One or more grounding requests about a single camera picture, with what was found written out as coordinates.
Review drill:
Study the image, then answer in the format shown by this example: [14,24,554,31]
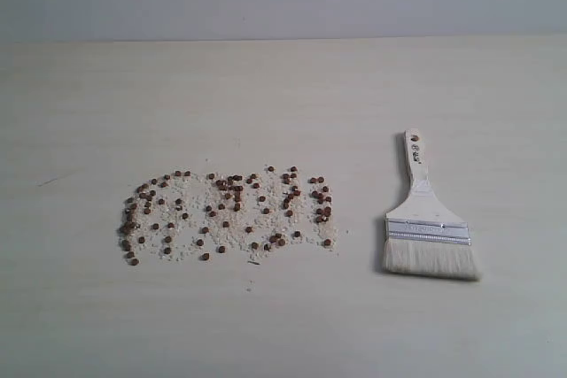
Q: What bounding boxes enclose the white wooden paintbrush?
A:
[382,128,480,282]

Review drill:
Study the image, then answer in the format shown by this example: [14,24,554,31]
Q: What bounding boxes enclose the pile of white grains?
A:
[117,165,338,266]

